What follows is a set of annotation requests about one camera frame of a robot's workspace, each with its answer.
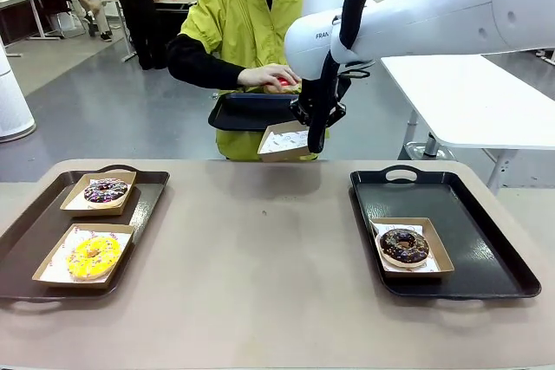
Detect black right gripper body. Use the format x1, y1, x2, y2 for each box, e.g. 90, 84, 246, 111
301, 76, 351, 107

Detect red glazed donut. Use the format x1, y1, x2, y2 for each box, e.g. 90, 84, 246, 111
264, 76, 301, 95

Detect brown cardboard food box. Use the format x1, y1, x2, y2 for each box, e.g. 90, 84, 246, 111
31, 223, 136, 291
59, 170, 138, 217
369, 217, 455, 280
257, 123, 324, 164

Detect small black serving tray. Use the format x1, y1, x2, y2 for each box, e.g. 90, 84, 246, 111
207, 92, 305, 132

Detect chocolate donut with sprinkles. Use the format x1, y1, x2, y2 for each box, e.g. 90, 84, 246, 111
379, 227, 431, 269

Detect dark donut dense coloured sprinkles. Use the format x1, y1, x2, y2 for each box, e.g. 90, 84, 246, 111
83, 178, 130, 210

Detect yellow sprinkled donut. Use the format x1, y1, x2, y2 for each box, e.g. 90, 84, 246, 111
67, 235, 123, 282

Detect person's right forearm black sleeve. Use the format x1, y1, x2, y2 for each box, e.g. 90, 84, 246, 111
166, 34, 246, 90

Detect person's right hand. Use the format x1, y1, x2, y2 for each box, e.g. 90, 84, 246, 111
237, 63, 301, 88

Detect person in green jacket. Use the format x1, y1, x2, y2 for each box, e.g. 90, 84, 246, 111
166, 0, 331, 161

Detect large white table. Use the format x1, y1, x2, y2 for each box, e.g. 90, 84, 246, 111
380, 54, 555, 196

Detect standing person in black clothes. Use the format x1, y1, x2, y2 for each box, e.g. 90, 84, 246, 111
103, 0, 169, 71

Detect white cylindrical air purifier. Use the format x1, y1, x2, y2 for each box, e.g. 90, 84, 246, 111
0, 42, 37, 143

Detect black plastic tray with handles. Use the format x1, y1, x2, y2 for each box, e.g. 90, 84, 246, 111
349, 165, 542, 301

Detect brown plastic tray with handles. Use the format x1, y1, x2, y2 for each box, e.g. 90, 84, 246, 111
0, 165, 170, 301

